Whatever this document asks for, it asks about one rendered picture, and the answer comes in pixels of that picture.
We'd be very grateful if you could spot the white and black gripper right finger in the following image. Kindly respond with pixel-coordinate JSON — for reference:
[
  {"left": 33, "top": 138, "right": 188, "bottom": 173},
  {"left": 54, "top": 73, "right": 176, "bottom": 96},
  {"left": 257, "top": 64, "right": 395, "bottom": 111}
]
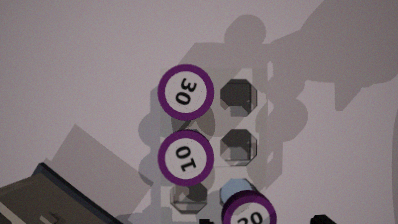
[{"left": 310, "top": 215, "right": 336, "bottom": 224}]

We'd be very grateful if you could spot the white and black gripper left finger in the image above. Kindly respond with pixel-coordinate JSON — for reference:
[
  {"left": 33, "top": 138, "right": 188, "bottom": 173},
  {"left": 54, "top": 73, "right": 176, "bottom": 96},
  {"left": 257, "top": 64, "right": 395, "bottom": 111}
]
[{"left": 199, "top": 219, "right": 214, "bottom": 224}]

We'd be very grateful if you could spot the white tube rack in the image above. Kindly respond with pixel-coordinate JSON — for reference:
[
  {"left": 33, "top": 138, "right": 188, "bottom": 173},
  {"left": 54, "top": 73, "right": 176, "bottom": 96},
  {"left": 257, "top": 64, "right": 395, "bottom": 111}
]
[{"left": 160, "top": 68, "right": 267, "bottom": 224}]

